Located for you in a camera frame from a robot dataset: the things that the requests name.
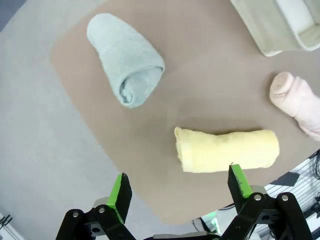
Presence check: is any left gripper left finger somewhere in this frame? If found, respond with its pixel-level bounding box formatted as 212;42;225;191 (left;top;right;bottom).
56;172;141;240

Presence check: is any light blue towel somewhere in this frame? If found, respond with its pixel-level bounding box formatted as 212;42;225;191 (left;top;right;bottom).
86;12;166;109

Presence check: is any pink rolled towel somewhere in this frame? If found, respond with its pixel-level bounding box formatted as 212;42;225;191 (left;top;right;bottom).
269;71;320;142

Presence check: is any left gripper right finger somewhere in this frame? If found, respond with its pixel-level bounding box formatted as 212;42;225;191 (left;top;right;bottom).
219;162;316;240

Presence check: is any yellow towel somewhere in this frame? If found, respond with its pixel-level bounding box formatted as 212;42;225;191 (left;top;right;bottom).
173;126;280;173

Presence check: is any black flat plate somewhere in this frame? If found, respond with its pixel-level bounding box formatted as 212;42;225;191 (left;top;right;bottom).
271;171;301;187

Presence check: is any beige fabric bin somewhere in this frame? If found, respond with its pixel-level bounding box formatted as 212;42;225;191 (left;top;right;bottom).
229;0;320;58

